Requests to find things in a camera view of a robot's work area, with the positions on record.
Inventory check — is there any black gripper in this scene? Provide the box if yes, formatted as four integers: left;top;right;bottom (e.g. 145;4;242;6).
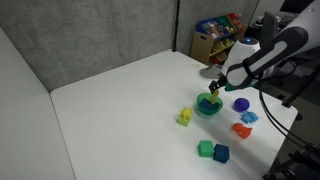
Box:
208;74;230;95

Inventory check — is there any yellow figure toy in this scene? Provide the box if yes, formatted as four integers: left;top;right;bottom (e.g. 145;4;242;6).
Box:
210;89;220;105

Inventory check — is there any blue block in bowl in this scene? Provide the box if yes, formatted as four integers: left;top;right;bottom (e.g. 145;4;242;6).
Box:
199;98;222;112

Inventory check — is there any green plastic bowl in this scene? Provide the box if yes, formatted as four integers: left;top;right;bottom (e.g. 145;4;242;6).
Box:
195;92;224;117

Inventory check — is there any yellow bear toy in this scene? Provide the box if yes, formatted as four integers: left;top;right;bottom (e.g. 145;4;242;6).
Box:
179;105;194;122

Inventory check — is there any toy shelf with coloured bins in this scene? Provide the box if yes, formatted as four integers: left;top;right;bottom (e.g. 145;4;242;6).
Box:
189;12;247;66

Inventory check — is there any light blue toy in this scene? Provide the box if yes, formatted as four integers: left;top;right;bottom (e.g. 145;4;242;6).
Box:
240;110;259;125

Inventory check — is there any orange toy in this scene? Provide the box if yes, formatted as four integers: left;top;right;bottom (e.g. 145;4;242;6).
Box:
231;122;253;140

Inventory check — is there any grey flat object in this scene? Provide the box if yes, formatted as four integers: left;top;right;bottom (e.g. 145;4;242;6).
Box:
199;64;224;80

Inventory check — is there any purple spiky ball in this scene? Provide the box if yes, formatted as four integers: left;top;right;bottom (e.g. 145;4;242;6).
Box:
233;97;250;113

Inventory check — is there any lime green small block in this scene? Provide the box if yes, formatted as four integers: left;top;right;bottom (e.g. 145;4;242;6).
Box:
176;114;192;128

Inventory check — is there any green cube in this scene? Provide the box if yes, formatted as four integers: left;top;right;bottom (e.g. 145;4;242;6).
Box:
197;140;215;158

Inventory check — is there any dark blue cube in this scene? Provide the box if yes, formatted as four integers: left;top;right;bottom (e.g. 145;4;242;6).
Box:
212;143;231;164

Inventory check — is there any black vertical pole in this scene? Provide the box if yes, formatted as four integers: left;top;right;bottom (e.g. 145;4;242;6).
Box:
171;0;181;53

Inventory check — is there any grey office chair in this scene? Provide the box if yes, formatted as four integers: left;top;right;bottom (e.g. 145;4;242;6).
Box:
261;11;280;46

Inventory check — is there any black slanted stand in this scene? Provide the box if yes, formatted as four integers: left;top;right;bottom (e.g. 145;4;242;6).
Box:
281;64;320;109

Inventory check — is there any black monitor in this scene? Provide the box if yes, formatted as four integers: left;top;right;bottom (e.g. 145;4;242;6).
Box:
279;0;316;15

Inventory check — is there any black equipment base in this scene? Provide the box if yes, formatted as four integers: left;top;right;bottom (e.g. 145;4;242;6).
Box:
262;142;320;180

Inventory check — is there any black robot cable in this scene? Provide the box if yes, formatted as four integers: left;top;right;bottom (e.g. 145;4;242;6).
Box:
257;82;320;152

